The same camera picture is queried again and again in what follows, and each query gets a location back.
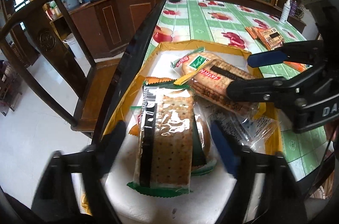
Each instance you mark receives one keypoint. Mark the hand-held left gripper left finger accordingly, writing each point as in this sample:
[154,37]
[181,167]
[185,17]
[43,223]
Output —
[114,144]

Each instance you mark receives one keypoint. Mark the round cake packet green wrapper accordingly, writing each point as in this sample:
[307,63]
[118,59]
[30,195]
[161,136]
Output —
[205,139]

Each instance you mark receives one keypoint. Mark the clear cracker packet blue ends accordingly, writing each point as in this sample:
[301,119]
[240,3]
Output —
[238,120]

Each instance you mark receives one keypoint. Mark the green-edged cracker packet black stripe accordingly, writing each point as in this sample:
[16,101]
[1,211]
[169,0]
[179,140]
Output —
[169,139]

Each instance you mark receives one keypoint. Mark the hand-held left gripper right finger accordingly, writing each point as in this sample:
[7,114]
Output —
[225,149]

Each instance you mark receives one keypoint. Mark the purple can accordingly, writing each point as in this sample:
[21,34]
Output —
[295,8]

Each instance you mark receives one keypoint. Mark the dark wooden chair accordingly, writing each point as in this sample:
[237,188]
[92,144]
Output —
[53,54]

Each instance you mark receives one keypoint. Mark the orange-edged snack packet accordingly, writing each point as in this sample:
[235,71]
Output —
[159,80]

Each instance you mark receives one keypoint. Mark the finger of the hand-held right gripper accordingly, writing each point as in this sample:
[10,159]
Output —
[264,59]
[251,90]

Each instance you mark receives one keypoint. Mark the shoe rack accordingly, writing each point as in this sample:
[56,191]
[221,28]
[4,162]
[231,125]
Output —
[8,86]

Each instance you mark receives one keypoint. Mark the white bucket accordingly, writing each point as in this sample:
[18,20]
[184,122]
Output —
[72,46]

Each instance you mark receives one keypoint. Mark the brown cracker packet yellow ends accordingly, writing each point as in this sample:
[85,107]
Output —
[212,80]

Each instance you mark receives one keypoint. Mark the wooden display cabinet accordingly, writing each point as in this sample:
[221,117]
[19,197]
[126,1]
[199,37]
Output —
[119,17]

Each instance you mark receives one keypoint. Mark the large orange cracker packet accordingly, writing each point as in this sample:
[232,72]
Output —
[298,66]

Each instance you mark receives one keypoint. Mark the round cracker packet green ends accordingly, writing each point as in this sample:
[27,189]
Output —
[189,69]

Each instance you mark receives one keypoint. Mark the clear cracker packet orange ends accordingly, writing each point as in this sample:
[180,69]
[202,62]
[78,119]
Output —
[272,39]

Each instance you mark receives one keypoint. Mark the white spray bottle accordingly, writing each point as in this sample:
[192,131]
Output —
[285,12]

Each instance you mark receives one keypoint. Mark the green floral tablecloth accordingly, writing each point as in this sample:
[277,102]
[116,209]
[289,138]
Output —
[201,27]

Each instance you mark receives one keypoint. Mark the white foam box yellow tape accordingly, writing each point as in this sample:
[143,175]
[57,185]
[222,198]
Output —
[169,57]

